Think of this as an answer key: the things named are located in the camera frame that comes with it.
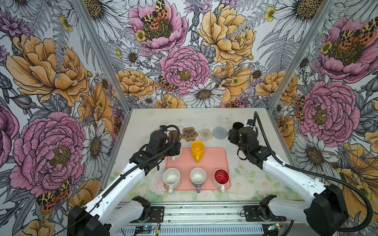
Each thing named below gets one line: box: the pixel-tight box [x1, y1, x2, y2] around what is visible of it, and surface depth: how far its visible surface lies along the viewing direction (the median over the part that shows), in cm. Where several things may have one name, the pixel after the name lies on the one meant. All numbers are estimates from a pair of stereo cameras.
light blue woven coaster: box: [212, 126, 228, 140], surface depth 111 cm
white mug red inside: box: [213, 168, 230, 194], surface depth 82 cm
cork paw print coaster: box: [181, 126, 198, 143], surface depth 107 cm
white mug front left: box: [162, 167, 181, 195], surface depth 81 cm
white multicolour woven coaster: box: [197, 128, 214, 142], surface depth 107 cm
